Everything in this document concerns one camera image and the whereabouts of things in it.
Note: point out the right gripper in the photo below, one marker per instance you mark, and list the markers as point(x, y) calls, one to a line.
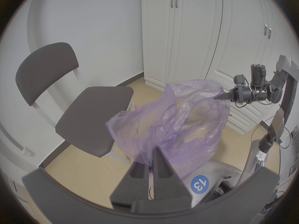
point(244, 94)

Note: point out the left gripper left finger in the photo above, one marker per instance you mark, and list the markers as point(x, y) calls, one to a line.
point(130, 190)

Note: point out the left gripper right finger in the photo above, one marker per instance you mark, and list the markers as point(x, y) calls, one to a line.
point(172, 190)

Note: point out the purple plastic bag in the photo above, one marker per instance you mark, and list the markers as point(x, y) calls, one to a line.
point(175, 129)

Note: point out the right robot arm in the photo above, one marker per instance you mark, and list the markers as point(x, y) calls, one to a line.
point(288, 90)

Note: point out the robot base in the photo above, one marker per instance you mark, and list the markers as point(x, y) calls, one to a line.
point(224, 171)

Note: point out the white wardrobe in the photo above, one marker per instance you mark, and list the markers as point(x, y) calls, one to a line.
point(186, 31)

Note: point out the grey and white chair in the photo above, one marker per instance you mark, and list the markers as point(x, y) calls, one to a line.
point(46, 66)

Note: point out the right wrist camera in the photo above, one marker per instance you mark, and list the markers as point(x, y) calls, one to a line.
point(239, 79)

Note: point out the white wall socket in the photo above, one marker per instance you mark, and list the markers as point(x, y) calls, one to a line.
point(28, 152)

